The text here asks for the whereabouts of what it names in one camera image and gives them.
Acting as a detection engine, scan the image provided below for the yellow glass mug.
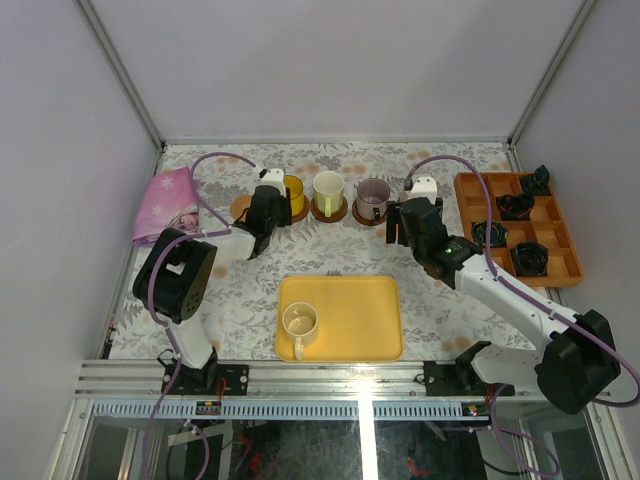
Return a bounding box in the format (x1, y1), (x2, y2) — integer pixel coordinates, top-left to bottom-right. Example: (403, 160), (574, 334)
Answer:
(284, 175), (305, 216)

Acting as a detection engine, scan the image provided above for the purple mug black handle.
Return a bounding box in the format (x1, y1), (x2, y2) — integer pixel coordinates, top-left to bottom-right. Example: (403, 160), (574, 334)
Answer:
(356, 178), (391, 219)

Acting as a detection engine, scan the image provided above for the woven rattan coaster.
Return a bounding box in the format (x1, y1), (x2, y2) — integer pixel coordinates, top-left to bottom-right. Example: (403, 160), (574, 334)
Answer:
(229, 195), (252, 221)

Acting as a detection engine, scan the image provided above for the white mug green handle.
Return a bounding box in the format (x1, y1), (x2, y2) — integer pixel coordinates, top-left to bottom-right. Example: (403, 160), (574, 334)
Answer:
(313, 171), (345, 218)

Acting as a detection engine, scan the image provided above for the cream ceramic mug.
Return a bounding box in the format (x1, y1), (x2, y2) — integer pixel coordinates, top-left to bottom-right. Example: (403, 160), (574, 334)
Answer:
(281, 302), (319, 361)

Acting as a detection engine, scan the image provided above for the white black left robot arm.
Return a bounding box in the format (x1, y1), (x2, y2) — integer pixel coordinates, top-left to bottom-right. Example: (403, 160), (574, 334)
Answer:
(133, 185), (292, 395)

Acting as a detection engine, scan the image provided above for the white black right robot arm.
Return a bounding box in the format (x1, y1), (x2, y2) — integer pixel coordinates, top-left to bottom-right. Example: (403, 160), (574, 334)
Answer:
(386, 197), (621, 414)

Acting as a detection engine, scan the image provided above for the brown wooden coaster left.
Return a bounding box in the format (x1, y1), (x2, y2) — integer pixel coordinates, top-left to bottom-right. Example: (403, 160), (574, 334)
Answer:
(292, 196), (310, 223)

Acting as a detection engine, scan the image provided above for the brown wooden coaster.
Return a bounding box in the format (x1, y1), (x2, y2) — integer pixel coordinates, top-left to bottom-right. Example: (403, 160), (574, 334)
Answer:
(351, 200), (388, 227)
(292, 196), (310, 223)
(310, 199), (349, 223)

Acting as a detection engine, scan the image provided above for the brown wooden coaster right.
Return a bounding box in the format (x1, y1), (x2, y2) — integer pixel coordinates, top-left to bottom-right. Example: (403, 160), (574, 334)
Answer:
(351, 200), (388, 227)

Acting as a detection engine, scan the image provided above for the brown wooden coaster middle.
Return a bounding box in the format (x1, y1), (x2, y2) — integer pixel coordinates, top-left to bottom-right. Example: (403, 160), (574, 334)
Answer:
(310, 199), (349, 223)

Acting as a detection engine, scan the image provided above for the rolled tie with yellow pattern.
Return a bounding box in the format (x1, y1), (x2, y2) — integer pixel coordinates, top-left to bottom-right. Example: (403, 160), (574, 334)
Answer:
(471, 221), (509, 248)

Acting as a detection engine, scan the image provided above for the rolled tie with orange pattern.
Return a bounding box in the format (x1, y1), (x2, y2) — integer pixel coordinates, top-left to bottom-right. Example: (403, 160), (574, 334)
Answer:
(495, 193), (535, 221)

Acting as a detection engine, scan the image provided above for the pink folded cloth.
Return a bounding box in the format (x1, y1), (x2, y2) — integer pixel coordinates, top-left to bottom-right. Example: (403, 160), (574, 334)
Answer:
(132, 167), (199, 245)

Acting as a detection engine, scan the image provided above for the floral patterned tablecloth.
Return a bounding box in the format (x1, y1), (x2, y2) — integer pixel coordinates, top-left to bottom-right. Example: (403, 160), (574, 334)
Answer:
(107, 142), (574, 362)

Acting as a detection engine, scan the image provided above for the yellow plastic tray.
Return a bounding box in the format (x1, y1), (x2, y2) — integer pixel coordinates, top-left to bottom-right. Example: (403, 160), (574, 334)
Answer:
(275, 276), (404, 363)

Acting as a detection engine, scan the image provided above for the orange wooden divided organizer box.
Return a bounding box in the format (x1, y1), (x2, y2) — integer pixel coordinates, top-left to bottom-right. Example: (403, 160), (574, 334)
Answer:
(454, 172), (583, 288)

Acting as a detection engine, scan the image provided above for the rolled dark speckled tie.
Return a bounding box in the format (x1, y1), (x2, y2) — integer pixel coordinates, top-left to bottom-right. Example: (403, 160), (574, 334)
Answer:
(510, 242), (549, 277)

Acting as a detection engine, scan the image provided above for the rolled dark green tie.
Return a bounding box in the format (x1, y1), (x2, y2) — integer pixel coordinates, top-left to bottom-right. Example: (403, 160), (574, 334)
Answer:
(520, 165), (551, 196)

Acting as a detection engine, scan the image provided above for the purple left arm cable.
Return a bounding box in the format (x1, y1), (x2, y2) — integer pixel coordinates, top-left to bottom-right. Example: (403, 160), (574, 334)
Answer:
(142, 152), (269, 480)

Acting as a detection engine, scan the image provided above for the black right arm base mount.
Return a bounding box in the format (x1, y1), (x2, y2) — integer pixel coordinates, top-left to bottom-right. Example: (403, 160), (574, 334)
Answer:
(423, 361), (499, 397)

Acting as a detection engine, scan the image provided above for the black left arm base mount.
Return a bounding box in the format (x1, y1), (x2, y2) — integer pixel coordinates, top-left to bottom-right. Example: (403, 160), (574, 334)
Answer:
(168, 355), (250, 397)

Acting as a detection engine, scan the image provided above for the aluminium front frame rail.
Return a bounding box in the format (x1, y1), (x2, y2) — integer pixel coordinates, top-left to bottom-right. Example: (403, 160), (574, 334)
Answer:
(74, 358), (614, 401)

